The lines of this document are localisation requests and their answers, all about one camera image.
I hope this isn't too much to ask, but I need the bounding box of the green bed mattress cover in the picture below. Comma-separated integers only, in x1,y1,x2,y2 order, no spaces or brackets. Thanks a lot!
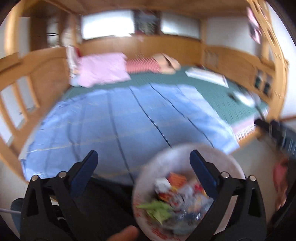
62,66,269,125

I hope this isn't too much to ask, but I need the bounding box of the blue plaid blanket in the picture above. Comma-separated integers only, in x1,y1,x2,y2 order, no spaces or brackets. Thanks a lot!
21,84,239,184

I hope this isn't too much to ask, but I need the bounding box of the pink pillow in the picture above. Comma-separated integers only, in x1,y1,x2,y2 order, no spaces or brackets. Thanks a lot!
69,52,130,88

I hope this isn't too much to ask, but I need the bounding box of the white trash bag bin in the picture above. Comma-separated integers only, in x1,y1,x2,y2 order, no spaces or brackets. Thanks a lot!
132,143,245,240

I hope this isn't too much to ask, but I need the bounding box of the orange snack wrapper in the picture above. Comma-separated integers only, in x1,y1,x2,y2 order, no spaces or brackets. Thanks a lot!
167,173,187,190

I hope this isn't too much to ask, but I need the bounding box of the green wrapper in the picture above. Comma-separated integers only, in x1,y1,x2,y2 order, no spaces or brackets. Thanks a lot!
136,200,174,225

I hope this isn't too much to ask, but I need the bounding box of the person hand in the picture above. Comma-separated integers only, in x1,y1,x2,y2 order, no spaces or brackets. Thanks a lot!
107,225,139,241

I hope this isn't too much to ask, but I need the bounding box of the wooden bed frame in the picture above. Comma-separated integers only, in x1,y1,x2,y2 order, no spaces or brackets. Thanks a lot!
1,1,288,179

